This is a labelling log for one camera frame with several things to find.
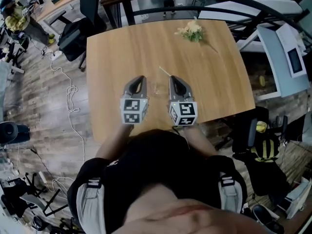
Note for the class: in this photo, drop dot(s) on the pale blue table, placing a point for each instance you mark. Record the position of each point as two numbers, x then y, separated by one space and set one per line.
270 57

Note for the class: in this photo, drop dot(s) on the large wooden table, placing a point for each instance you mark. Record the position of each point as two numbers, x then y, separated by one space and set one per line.
122 57

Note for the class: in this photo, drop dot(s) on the white power strip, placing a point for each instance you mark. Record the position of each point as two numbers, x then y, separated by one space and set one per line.
56 54

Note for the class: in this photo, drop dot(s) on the grey round fan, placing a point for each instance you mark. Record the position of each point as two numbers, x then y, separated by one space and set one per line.
11 131

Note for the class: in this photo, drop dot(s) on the thin stick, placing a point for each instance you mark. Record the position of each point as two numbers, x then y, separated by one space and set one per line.
164 71

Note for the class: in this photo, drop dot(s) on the person's face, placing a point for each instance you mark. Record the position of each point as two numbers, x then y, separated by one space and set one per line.
190 218

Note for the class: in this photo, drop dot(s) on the person's left forearm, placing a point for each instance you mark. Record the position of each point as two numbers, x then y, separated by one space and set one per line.
114 140

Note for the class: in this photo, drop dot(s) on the black chair with jacket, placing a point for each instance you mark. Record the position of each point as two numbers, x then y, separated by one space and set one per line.
265 174

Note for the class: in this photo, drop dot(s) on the yellow black striped jacket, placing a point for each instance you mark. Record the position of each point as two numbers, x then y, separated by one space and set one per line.
265 147

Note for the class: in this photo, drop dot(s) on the black mesh office chair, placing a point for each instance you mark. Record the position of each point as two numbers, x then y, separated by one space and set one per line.
80 33

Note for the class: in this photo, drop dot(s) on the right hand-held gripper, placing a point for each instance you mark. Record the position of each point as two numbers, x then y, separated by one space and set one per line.
185 112

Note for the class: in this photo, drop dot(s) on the person's right forearm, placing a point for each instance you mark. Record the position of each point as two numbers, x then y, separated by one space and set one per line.
200 140

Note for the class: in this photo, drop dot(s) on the person's black shirt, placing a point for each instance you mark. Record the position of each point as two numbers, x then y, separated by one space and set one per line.
156 160

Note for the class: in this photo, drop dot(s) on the yellow flower bouquet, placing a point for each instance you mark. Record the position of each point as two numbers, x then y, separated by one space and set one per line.
192 30

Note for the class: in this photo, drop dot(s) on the white microwave oven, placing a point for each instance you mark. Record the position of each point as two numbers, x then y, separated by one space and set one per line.
291 50

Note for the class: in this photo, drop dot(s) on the black chair base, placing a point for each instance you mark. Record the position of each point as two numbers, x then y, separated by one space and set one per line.
29 199

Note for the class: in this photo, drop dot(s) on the long wooden desk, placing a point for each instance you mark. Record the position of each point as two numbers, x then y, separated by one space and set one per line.
54 7

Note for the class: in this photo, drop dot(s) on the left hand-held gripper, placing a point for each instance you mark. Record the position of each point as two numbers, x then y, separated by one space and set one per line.
132 111

